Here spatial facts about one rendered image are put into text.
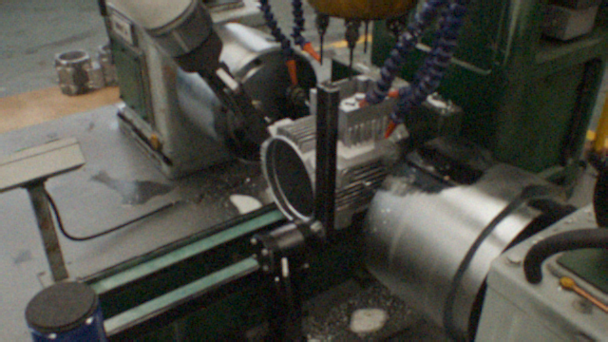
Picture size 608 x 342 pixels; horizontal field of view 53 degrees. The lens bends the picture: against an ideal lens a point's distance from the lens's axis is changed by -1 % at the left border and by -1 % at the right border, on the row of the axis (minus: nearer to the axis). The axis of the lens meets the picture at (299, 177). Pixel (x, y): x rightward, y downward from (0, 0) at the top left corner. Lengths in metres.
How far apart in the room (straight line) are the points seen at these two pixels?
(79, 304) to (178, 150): 0.91
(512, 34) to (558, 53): 0.13
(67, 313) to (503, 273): 0.43
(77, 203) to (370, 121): 0.72
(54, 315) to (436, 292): 0.46
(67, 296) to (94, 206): 0.87
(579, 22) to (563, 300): 0.64
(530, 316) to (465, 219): 0.16
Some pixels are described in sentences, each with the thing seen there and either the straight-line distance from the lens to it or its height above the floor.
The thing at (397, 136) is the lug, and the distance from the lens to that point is 1.07.
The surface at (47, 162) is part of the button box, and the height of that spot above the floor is 1.06.
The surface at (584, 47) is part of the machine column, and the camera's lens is 1.21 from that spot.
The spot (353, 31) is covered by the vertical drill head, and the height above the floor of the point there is 1.27.
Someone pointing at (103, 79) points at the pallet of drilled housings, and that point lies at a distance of 3.63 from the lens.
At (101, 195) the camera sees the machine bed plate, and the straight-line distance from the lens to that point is 1.47.
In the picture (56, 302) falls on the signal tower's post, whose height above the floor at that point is 1.22.
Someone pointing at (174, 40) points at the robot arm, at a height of 1.29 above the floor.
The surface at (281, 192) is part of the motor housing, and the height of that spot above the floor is 0.96.
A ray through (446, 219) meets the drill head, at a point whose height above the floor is 1.13.
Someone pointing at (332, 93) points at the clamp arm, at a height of 1.25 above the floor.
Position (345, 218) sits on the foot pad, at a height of 0.97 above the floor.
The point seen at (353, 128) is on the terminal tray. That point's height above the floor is 1.11.
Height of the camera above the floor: 1.59
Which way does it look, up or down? 33 degrees down
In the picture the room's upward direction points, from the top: straight up
